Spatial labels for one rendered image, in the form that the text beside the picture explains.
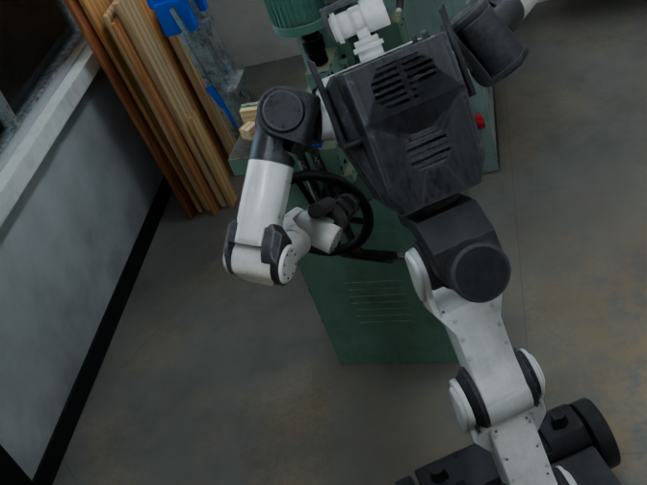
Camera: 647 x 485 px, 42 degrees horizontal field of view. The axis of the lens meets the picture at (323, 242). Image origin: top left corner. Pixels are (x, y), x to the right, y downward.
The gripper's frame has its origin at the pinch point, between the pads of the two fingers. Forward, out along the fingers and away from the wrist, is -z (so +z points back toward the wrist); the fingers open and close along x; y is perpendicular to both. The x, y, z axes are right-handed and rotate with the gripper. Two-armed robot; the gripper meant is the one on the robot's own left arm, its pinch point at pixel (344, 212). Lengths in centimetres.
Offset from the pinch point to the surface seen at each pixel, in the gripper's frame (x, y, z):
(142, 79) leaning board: -59, 112, -108
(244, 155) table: -16.5, 35.0, -21.5
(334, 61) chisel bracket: 19.7, 33.4, -28.3
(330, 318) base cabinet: -49, -13, -54
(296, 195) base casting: -16.8, 17.1, -28.0
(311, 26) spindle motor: 25.9, 39.7, -12.0
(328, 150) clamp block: 5.8, 14.9, -9.5
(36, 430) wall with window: -142, 32, -21
